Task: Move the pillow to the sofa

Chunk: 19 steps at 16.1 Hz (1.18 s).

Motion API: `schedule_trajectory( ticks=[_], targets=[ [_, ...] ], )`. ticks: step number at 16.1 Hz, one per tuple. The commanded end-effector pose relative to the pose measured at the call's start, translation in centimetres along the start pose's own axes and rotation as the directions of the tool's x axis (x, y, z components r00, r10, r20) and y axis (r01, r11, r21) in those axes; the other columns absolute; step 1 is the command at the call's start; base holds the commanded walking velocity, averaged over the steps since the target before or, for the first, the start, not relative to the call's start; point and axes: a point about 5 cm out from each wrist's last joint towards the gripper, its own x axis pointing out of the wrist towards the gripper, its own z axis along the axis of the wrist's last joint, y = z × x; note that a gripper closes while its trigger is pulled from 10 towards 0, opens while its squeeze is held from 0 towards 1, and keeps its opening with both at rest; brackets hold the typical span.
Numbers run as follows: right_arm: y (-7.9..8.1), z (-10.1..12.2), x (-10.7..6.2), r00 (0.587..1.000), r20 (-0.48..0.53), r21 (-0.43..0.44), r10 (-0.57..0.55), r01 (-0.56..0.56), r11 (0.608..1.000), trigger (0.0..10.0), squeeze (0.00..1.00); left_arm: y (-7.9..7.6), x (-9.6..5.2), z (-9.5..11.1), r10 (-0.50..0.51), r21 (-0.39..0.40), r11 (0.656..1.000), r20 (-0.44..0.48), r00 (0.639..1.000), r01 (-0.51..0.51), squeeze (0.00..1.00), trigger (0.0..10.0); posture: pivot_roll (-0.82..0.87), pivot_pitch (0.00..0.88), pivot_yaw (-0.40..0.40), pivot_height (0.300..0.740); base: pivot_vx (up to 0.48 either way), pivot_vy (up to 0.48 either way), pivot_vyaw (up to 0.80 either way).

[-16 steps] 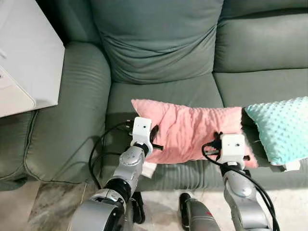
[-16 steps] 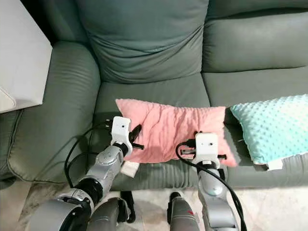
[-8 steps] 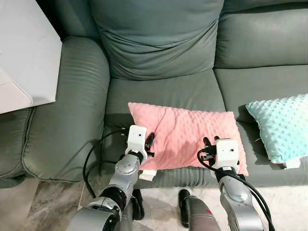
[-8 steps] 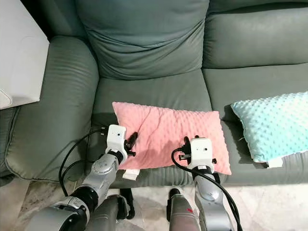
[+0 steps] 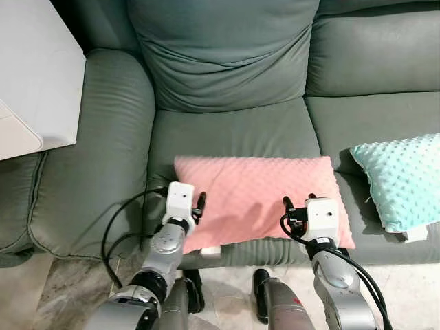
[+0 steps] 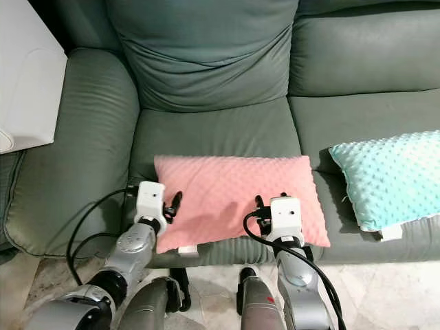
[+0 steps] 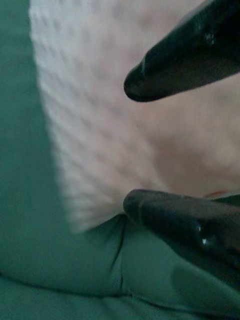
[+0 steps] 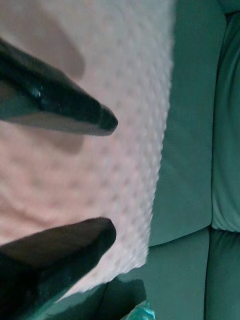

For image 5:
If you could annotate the pink dotted pillow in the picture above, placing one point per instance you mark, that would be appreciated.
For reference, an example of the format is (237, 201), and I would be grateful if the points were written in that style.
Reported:
(261, 185)

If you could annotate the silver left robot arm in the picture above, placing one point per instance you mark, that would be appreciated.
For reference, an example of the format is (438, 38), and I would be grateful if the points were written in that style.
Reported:
(161, 251)

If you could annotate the green leather sofa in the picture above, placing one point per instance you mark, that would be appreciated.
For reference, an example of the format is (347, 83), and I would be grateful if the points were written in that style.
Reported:
(234, 130)

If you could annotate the teal dotted pillow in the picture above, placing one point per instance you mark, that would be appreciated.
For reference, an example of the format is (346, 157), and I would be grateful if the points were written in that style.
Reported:
(405, 175)

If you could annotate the silver left robot leg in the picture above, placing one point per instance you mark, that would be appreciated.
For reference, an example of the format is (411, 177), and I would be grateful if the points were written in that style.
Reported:
(177, 302)

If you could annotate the silver robot leg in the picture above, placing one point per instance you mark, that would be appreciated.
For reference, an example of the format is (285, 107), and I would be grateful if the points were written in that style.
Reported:
(282, 309)
(177, 302)

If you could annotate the silver right robot leg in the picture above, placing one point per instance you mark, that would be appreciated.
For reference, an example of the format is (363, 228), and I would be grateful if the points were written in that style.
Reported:
(282, 309)

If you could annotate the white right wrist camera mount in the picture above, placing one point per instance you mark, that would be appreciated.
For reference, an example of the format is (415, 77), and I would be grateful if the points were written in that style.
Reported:
(322, 216)

